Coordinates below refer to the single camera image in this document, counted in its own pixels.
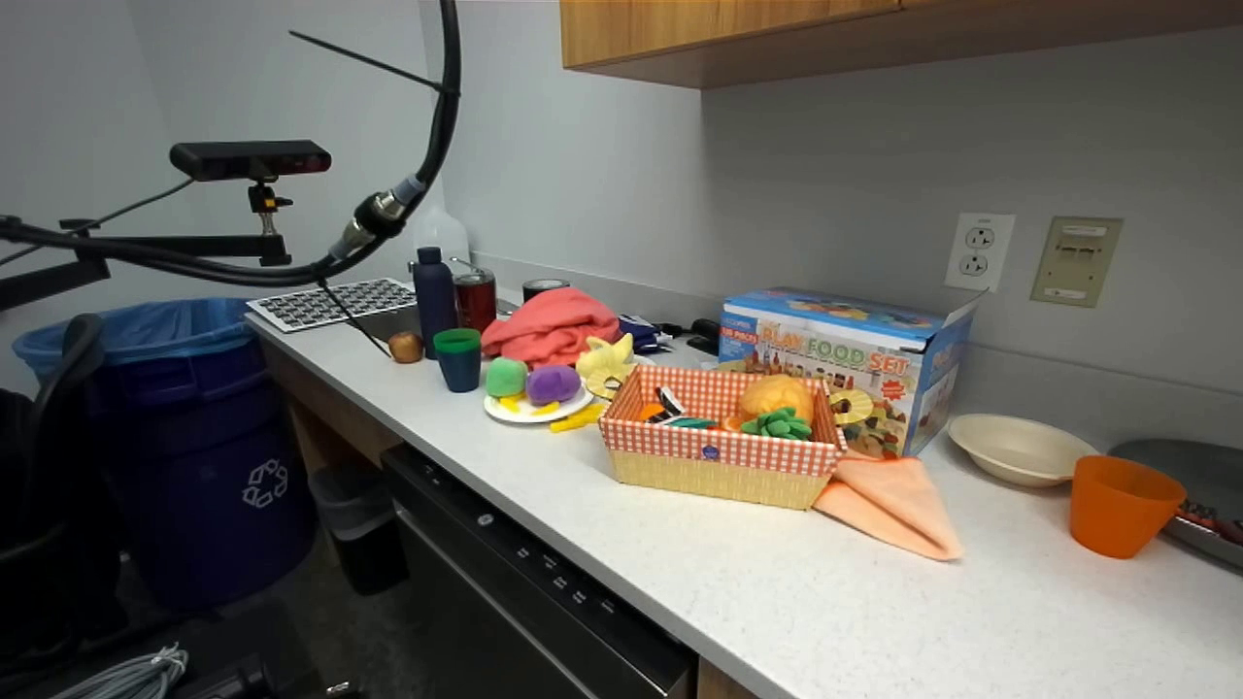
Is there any dark grey pan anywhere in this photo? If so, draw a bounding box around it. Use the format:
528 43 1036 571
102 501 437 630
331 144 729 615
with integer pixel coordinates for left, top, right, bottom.
1104 435 1243 576

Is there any purple fuzzy ball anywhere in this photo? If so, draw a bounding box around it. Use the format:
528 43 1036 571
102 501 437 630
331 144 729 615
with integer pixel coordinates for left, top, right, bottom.
523 360 585 411

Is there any wooden kitchen top cabinet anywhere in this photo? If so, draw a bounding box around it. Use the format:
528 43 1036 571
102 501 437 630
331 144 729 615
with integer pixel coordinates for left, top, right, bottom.
554 0 1243 94

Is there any blue toy food box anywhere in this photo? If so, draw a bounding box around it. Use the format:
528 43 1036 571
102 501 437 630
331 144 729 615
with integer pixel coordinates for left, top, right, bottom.
714 285 981 462

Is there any beige wall plate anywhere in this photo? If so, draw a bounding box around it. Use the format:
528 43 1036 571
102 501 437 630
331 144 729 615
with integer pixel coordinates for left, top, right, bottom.
1025 211 1125 311

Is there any black stereo camera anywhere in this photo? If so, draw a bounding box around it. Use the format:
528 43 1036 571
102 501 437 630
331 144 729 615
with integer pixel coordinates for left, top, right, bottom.
165 134 335 184

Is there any orange cup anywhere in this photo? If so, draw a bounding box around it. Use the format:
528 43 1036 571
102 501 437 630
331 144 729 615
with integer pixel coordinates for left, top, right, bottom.
1064 449 1191 563

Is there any clear plastic bottle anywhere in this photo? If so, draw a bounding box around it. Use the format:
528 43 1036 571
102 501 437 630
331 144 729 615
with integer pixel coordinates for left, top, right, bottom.
414 207 479 274

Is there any dishwasher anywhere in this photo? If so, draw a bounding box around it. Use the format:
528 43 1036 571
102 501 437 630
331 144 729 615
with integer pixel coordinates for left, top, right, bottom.
379 441 704 699

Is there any white wall power outlet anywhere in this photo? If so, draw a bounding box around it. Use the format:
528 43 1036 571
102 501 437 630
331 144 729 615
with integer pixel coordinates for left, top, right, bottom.
944 211 1023 294

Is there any small blue object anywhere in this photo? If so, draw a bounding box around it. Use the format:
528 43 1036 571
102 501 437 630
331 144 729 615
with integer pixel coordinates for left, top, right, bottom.
619 311 664 358

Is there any blue recycling bin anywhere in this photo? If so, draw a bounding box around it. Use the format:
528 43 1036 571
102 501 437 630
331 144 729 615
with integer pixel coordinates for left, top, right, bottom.
10 300 323 615

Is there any yellow and brown toy slice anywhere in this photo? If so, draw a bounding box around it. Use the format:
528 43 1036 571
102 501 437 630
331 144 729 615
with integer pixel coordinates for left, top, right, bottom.
828 383 880 435

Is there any white keyboard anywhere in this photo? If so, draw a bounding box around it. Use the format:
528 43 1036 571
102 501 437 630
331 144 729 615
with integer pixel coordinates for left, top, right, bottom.
239 270 418 338

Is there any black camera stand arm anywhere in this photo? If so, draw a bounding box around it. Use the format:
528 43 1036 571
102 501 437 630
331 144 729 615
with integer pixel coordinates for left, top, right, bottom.
0 180 294 316

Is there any pale blue coiled cable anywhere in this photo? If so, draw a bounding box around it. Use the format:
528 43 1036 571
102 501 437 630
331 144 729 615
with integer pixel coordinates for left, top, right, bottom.
50 639 195 699

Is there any small black trash bin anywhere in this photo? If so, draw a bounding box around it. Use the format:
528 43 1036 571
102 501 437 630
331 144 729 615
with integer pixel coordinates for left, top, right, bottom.
305 462 410 597

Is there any green cup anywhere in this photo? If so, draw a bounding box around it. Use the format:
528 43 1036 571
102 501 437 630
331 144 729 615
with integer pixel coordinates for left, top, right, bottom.
428 321 485 396

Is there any yellow plush toy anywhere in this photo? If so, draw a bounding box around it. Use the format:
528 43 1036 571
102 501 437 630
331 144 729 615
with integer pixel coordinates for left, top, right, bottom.
569 330 641 404

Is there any white plate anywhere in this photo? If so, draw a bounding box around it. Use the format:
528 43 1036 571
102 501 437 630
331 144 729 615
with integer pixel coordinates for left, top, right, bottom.
481 383 599 430

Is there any small brown toy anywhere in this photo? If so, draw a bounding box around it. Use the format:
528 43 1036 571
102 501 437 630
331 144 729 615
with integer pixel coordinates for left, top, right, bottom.
384 327 431 370

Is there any green toy lettuce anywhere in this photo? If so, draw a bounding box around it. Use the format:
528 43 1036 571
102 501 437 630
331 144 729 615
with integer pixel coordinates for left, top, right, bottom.
738 404 815 441

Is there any beige bowl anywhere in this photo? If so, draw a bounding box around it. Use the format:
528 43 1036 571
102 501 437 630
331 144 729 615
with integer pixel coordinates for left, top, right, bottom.
944 406 1104 493

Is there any black bag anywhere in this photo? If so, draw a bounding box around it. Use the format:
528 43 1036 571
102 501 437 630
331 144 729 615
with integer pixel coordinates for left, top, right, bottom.
0 311 129 677

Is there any dark red jar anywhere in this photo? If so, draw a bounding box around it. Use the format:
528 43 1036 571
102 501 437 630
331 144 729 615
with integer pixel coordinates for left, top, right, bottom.
449 263 501 335

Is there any yellow toy burger bun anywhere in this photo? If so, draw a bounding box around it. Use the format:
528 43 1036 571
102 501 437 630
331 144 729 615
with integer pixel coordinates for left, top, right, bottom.
735 373 821 428

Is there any thin black rod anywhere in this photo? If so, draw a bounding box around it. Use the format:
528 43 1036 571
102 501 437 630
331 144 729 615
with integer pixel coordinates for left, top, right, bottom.
282 28 446 94

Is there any dark blue bottle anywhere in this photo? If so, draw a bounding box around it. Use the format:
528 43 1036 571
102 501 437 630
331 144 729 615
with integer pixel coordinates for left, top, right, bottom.
409 246 462 344

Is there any red checkered basket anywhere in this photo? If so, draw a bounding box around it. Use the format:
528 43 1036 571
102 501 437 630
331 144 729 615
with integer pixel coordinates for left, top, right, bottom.
593 360 849 514

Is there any orange cloth napkin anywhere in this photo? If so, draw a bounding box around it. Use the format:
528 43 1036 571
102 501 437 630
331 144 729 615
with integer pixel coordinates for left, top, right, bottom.
813 449 968 568

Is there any small black object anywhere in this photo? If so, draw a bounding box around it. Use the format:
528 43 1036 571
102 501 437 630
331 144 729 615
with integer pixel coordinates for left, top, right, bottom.
678 316 726 358

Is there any yellow toy banana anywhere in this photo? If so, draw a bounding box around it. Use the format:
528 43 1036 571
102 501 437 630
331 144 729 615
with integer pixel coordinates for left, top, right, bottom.
549 393 612 437

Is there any pink folded cloth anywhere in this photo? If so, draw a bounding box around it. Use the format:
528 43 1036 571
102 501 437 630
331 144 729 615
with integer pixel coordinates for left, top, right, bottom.
479 285 624 373

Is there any green fuzzy ball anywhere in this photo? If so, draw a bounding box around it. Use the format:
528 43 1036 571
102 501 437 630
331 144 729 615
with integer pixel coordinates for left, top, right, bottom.
481 355 533 404

